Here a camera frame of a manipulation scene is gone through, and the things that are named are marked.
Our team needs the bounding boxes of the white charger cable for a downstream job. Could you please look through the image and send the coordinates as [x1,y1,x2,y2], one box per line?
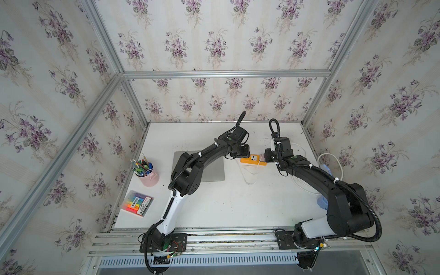
[236,160,264,184]

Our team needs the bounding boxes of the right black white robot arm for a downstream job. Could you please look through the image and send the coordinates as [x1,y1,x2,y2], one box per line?
[264,119,383,248]

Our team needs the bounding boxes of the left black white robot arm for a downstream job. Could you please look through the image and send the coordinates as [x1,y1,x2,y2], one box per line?
[143,111,250,251]

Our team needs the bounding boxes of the silver closed laptop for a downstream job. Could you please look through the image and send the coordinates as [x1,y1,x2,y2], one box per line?
[172,150,225,183]

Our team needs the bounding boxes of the orange power strip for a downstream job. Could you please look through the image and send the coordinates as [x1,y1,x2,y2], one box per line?
[240,154,267,166]

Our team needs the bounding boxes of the blue cup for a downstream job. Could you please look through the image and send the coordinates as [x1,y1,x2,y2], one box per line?
[317,195,328,210]

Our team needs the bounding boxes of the pink pen cup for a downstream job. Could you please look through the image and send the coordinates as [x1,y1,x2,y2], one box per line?
[131,154,159,187]

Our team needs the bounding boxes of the colourful marker box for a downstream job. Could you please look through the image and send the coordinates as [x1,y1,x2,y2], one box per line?
[121,190,154,217]

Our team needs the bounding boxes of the white power strip cord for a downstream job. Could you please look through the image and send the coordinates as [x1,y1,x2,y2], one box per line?
[281,142,344,196]

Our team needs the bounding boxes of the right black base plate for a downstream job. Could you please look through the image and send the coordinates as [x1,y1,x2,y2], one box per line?
[274,229,324,251]

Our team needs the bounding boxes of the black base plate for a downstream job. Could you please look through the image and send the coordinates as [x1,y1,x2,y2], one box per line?
[274,229,324,251]
[137,233,188,253]

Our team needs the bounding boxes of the aluminium front rail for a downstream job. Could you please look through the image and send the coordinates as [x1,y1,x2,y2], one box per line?
[87,226,374,257]

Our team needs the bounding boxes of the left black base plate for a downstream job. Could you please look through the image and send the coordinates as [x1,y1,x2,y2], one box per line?
[137,233,188,253]

